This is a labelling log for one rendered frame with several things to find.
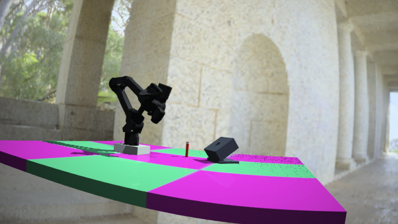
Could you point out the dark grey panel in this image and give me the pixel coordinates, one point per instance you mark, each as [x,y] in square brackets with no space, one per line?
[220,149]

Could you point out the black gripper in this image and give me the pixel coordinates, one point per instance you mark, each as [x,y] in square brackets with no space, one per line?
[151,92]

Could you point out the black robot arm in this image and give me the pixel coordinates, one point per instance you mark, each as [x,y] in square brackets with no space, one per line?
[118,85]

